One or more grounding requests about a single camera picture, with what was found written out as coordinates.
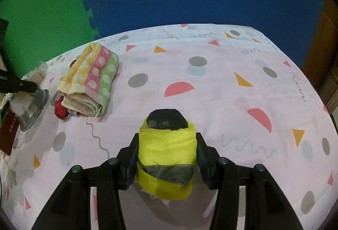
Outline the dark red booklet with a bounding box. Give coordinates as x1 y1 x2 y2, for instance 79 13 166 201
0 108 20 156

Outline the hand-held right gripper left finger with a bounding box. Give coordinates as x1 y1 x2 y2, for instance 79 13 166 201
32 133 140 230

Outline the yellow cloth with grey band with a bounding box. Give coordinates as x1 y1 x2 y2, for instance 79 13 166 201
135 116 197 200

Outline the black textured pad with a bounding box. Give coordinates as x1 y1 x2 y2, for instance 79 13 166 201
147 108 188 131

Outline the green foam mat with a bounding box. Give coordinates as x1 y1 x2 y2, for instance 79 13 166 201
0 0 100 81

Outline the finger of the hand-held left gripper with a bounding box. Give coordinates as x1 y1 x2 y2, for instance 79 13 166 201
0 69 39 94

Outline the striped dotted towel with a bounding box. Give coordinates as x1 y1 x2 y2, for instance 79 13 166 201
56 43 119 116

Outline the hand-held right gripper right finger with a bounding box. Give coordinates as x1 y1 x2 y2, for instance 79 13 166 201
195 132 304 230

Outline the red plastic item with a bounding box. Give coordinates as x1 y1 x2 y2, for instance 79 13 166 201
53 99 69 120

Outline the stainless steel bowl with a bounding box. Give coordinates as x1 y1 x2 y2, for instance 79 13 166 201
11 87 50 132

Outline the pale translucent packet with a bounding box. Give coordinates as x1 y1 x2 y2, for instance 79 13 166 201
22 61 48 88

